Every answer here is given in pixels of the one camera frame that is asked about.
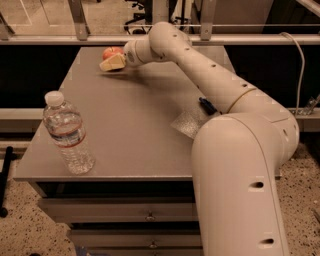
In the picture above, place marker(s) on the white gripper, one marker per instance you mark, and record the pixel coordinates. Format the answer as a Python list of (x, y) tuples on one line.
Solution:
[(130, 54)]

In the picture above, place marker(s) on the red apple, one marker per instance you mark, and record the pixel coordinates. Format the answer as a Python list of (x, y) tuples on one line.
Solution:
[(112, 52)]

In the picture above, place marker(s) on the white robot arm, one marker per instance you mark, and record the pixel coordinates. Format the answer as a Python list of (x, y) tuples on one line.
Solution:
[(235, 155)]

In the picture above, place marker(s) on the clear plastic water bottle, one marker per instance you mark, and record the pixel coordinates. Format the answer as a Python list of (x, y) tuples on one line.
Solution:
[(64, 124)]

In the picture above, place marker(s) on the black office chair base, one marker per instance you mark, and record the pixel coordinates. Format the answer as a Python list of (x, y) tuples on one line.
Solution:
[(152, 11)]

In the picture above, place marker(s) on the blue snack bar wrapper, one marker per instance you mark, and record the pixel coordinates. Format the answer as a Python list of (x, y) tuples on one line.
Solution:
[(207, 106)]

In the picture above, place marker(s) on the grey drawer cabinet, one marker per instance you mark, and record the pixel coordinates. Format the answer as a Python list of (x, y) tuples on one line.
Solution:
[(141, 123)]

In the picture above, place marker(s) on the top grey drawer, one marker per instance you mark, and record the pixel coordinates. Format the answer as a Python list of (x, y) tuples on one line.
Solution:
[(94, 210)]

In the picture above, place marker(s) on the grey drawer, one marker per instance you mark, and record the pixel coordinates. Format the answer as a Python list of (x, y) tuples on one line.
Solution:
[(94, 210), (135, 238)]

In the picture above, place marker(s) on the black stand leg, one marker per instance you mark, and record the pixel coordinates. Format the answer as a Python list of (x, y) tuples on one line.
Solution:
[(8, 157)]

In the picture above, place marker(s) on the metal railing frame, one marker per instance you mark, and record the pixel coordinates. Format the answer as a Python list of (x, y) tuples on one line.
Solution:
[(212, 22)]

